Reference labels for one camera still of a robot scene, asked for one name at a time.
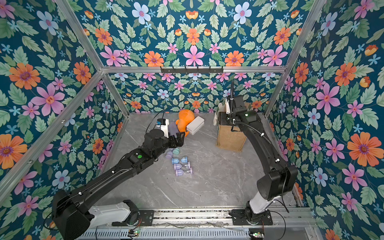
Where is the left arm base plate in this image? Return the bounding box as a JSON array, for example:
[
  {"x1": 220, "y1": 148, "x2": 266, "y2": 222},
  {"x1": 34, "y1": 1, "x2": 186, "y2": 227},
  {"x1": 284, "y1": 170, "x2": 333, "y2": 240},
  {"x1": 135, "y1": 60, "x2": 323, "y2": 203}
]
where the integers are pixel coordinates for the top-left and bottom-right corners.
[{"x1": 112, "y1": 210, "x2": 155, "y2": 227}]

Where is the teal hourglass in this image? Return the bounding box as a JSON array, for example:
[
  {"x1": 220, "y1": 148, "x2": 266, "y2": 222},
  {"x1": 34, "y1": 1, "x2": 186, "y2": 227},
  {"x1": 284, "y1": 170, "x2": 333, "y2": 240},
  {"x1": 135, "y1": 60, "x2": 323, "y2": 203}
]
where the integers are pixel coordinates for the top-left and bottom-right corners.
[{"x1": 173, "y1": 148, "x2": 180, "y2": 156}]

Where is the white rectangular box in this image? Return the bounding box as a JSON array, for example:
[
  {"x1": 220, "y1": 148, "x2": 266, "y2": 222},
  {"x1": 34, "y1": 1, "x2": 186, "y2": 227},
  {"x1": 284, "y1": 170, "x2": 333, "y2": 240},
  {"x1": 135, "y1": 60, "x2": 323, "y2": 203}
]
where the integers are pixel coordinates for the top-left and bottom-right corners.
[{"x1": 187, "y1": 117, "x2": 205, "y2": 135}]

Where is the purple hourglass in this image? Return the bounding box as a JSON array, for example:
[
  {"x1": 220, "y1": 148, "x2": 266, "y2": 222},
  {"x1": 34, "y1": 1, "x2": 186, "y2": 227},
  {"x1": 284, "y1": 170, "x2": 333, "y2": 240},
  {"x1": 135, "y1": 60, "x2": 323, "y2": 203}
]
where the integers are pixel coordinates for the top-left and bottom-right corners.
[{"x1": 166, "y1": 151, "x2": 173, "y2": 160}]

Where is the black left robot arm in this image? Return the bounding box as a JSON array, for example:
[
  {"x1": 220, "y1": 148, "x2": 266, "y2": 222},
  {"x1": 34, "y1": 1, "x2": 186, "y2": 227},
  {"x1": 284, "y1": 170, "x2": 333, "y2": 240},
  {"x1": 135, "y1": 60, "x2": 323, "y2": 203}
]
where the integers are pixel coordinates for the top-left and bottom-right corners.
[{"x1": 52, "y1": 129, "x2": 186, "y2": 240}]

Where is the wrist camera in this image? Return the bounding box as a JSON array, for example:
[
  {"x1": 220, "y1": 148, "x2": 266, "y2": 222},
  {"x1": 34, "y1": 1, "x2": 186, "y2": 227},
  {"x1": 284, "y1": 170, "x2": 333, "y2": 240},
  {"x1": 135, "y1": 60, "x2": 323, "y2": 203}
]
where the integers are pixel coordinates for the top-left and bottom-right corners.
[
  {"x1": 225, "y1": 99, "x2": 231, "y2": 115},
  {"x1": 157, "y1": 118, "x2": 169, "y2": 138}
]

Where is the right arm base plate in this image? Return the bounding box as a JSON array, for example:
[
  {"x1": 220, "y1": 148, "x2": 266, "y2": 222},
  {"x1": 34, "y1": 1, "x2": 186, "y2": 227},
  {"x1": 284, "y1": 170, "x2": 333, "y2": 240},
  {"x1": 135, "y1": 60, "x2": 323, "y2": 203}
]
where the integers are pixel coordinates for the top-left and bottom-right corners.
[{"x1": 229, "y1": 209, "x2": 273, "y2": 226}]

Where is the black wall hook rail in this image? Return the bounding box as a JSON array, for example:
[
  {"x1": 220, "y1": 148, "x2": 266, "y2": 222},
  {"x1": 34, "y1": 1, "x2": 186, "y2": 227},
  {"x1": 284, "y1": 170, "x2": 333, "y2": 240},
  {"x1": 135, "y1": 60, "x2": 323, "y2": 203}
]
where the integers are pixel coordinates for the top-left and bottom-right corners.
[{"x1": 160, "y1": 67, "x2": 224, "y2": 74}]

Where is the purple hourglass third row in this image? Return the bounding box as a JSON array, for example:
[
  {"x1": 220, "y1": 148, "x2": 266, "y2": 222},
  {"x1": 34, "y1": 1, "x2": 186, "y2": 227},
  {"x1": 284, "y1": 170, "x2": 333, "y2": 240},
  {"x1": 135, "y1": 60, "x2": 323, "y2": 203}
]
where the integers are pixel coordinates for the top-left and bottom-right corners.
[{"x1": 175, "y1": 169, "x2": 193, "y2": 177}]

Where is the jute canvas tote bag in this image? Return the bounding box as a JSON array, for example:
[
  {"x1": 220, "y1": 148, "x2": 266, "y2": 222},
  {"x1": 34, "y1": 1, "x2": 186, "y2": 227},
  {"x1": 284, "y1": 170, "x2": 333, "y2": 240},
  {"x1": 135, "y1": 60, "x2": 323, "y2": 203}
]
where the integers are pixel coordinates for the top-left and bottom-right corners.
[{"x1": 213, "y1": 102, "x2": 247, "y2": 152}]

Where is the orange plush toy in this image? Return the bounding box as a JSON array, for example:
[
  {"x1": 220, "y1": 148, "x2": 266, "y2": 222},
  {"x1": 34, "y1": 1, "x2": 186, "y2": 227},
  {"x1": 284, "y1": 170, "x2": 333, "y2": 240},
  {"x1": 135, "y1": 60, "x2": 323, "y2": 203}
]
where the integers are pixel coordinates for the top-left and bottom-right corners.
[{"x1": 176, "y1": 110, "x2": 195, "y2": 137}]

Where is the purple hourglass second row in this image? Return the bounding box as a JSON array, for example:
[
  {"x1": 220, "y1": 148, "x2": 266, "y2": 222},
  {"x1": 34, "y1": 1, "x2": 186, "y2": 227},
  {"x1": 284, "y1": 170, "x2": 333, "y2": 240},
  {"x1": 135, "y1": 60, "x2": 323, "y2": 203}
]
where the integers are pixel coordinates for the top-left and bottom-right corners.
[{"x1": 174, "y1": 162, "x2": 191, "y2": 170}]

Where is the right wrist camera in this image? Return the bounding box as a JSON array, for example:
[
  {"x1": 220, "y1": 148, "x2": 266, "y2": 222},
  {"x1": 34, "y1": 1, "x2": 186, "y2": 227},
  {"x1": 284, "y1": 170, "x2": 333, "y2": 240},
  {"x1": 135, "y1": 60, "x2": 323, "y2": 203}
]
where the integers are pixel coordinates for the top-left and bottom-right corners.
[{"x1": 225, "y1": 99, "x2": 231, "y2": 115}]

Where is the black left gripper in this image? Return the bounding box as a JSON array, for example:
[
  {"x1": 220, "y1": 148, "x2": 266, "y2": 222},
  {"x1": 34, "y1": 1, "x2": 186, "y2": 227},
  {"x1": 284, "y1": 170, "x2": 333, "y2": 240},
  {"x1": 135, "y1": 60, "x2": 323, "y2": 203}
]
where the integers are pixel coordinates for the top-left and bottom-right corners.
[{"x1": 150, "y1": 130, "x2": 186, "y2": 161}]

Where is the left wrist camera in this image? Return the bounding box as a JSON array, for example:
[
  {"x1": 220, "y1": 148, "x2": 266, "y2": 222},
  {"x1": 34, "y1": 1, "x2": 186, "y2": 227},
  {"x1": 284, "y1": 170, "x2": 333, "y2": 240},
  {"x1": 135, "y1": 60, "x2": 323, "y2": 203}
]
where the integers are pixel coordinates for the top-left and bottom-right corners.
[{"x1": 157, "y1": 118, "x2": 169, "y2": 138}]

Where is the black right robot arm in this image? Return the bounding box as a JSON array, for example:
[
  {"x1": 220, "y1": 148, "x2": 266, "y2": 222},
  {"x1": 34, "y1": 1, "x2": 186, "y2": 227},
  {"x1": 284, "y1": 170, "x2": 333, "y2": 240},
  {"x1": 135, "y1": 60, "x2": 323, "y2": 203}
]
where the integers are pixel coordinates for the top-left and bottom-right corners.
[{"x1": 218, "y1": 95, "x2": 298, "y2": 225}]

